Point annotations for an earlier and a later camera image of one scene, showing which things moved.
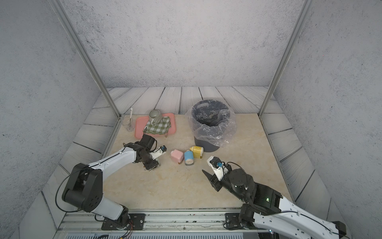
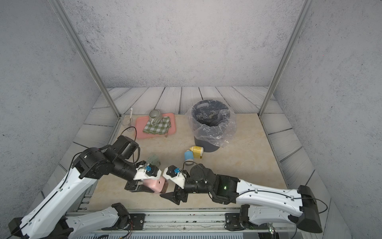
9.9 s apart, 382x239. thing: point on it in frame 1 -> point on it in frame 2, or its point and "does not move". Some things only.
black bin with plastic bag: [213, 121] does not move
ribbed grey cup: [155, 117] does not move
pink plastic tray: [141, 122] does not move
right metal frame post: [286, 56] does not move
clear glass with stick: [127, 122] does not move
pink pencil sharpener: [177, 156] -> [159, 185]
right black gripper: [214, 182] -> [171, 196]
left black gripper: [154, 164] -> [141, 187]
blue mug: [189, 157] does not move
